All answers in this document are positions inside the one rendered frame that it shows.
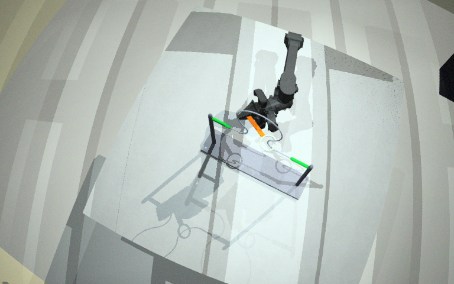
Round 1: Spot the orange handle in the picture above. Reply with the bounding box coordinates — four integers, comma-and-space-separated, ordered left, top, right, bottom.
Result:
247, 115, 277, 151

